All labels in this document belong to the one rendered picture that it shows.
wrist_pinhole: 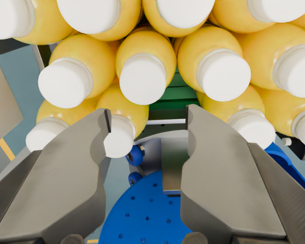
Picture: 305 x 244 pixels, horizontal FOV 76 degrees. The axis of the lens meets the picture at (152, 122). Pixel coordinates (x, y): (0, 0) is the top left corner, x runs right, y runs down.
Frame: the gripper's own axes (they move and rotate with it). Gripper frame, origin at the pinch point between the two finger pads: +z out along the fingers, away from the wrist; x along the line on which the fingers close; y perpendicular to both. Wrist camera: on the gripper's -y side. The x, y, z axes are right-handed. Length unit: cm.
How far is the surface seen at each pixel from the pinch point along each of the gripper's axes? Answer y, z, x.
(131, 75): -0.7, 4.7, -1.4
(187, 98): 9.7, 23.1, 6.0
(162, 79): -0.3, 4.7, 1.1
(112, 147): 6.5, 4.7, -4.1
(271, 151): 47, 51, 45
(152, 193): 21.3, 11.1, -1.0
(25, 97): 44, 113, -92
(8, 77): 30, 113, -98
